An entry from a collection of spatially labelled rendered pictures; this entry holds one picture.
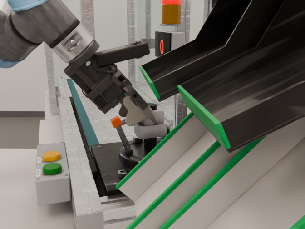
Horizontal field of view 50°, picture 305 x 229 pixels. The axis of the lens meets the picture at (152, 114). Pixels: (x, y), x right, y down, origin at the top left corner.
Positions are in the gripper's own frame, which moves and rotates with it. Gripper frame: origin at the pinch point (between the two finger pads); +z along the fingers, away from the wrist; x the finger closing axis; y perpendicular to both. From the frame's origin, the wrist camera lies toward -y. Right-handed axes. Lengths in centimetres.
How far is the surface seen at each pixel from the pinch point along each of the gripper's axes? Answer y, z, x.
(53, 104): 26, 0, -82
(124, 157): 10.8, 1.8, 2.2
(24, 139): 109, 47, -297
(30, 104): 95, 37, -387
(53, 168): 23.1, -6.3, -0.2
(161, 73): -3.9, -13.3, 21.9
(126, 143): 8.5, 0.5, 0.6
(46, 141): 32, 1, -48
